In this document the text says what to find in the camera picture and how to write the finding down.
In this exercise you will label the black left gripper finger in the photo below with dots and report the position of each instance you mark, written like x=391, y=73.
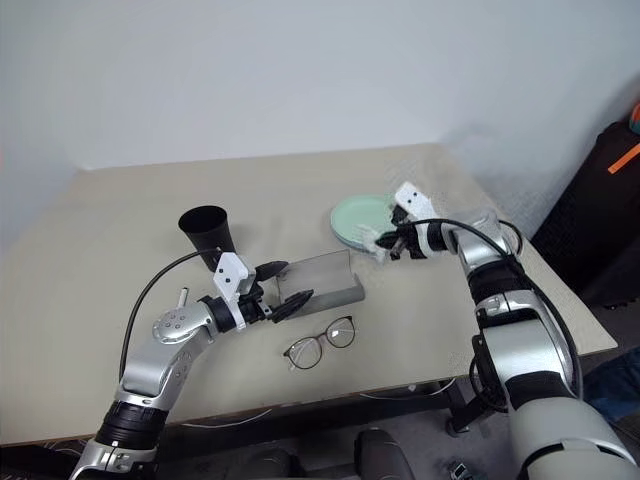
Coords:
x=272, y=270
x=295, y=302

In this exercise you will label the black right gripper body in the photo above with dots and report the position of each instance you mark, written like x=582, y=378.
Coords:
x=411, y=240

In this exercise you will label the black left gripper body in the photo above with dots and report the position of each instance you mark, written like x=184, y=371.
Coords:
x=256, y=305

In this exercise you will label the mint green plate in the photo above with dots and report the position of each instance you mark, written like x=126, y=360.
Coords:
x=360, y=215
x=350, y=246

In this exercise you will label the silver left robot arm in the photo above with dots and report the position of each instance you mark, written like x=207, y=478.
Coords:
x=150, y=365

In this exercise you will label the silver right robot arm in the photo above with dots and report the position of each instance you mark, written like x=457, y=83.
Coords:
x=520, y=345

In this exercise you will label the open grey glasses case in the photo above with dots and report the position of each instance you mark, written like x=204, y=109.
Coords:
x=320, y=280

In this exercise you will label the thin dark-framed glasses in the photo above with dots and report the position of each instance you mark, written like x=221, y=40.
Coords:
x=320, y=345

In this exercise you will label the black plastic cup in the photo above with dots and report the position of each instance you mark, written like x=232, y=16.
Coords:
x=207, y=232

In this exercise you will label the black case with orange tape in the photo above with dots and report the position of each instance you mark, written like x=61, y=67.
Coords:
x=595, y=225

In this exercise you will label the colourful object on black case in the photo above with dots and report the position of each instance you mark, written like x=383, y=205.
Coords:
x=635, y=120

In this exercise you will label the dark rounded shape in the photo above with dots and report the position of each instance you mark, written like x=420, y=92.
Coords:
x=275, y=465
x=382, y=455

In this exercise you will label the black table leg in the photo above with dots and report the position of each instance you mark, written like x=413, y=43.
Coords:
x=462, y=407

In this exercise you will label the blue cloth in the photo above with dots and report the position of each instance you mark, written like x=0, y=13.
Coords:
x=615, y=385

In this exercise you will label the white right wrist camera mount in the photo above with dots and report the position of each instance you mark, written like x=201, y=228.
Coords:
x=412, y=197

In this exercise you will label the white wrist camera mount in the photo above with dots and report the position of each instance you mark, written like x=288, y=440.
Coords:
x=229, y=272
x=412, y=197

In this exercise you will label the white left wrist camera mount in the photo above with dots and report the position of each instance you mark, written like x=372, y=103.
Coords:
x=229, y=272

